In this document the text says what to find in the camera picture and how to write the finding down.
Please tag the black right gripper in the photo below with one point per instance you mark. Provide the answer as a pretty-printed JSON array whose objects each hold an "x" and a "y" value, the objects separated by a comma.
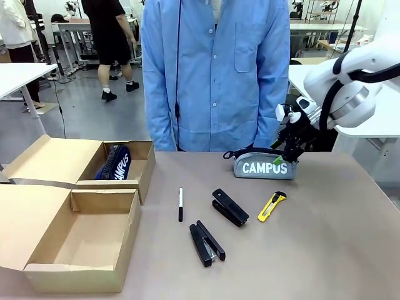
[{"x": 297, "y": 129}]

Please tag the grey CAMPUS pencil case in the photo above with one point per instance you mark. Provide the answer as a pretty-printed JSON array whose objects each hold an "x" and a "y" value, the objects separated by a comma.
[{"x": 262, "y": 168}]

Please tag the cardboard box with navy case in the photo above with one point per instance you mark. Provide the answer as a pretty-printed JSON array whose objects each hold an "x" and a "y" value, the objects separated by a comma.
[{"x": 62, "y": 162}]

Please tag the large open cardboard box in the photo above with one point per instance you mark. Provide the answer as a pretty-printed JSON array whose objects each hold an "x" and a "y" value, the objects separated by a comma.
[{"x": 47, "y": 225}]

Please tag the yellow utility knife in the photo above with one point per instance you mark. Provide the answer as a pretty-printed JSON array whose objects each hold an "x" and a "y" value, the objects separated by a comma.
[{"x": 271, "y": 207}]

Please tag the closed black stapler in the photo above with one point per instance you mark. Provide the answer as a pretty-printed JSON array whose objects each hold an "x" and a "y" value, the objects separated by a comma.
[{"x": 230, "y": 208}]

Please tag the white table behind robot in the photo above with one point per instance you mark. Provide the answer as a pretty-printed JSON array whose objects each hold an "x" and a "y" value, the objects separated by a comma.
[{"x": 375, "y": 122}]

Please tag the person in blue shirt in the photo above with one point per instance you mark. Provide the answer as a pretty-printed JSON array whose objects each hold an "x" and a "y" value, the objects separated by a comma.
[{"x": 215, "y": 78}]

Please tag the black and white marker pen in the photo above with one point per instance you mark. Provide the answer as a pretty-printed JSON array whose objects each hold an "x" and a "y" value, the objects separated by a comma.
[{"x": 181, "y": 203}]

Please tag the black stapler showing silver insert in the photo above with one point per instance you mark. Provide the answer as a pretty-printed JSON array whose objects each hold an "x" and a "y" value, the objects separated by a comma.
[{"x": 203, "y": 243}]

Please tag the white background desk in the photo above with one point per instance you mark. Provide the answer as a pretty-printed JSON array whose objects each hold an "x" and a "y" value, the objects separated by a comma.
[{"x": 325, "y": 28}]

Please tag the black tripod pole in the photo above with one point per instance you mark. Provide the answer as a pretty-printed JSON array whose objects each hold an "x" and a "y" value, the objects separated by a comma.
[{"x": 354, "y": 22}]

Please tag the navy CAMPUS pencil case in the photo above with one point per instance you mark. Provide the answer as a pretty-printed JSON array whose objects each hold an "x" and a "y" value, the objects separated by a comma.
[{"x": 117, "y": 165}]

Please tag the person in black shorts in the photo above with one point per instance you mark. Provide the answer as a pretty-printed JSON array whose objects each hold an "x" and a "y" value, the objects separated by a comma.
[{"x": 112, "y": 37}]

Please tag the brown topped background table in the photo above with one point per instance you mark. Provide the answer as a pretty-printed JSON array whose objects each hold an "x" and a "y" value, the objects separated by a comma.
[{"x": 76, "y": 23}]

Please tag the black cap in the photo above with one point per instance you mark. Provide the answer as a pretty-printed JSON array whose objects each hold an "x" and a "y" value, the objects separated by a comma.
[{"x": 59, "y": 18}]

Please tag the white side table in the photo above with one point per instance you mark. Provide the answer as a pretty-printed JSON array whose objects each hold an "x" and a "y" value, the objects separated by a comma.
[{"x": 22, "y": 76}]

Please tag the person in white jacket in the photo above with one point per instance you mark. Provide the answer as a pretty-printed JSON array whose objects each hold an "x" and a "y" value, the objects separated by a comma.
[{"x": 17, "y": 28}]

